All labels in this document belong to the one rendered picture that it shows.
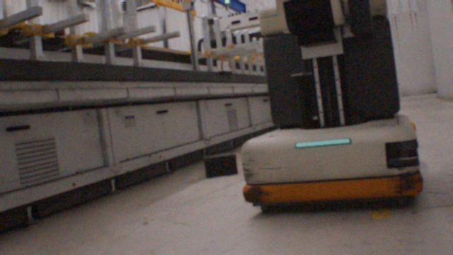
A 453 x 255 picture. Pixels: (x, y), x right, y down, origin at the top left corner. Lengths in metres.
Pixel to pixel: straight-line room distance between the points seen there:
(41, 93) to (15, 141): 0.29
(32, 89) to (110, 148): 0.79
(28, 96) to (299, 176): 1.09
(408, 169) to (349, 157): 0.19
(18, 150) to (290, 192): 1.21
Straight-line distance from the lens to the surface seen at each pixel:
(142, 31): 2.11
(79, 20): 1.69
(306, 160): 1.41
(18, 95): 1.72
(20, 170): 1.98
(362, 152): 1.38
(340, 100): 1.65
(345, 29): 1.62
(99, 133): 2.40
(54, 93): 1.86
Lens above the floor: 0.40
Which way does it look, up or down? 3 degrees down
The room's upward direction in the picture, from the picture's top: 7 degrees counter-clockwise
